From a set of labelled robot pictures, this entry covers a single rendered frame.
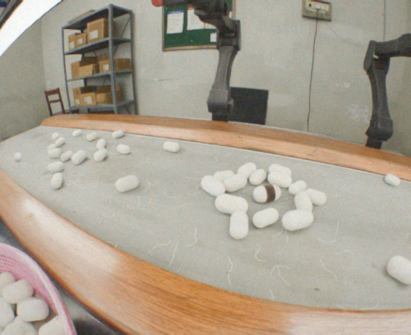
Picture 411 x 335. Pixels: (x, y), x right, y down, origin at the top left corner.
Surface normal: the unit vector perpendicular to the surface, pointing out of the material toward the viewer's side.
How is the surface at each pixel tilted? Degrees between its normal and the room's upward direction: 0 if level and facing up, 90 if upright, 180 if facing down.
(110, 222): 0
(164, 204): 0
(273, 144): 45
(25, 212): 0
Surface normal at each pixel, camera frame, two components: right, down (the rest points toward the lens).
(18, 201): 0.01, -0.88
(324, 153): -0.23, -0.32
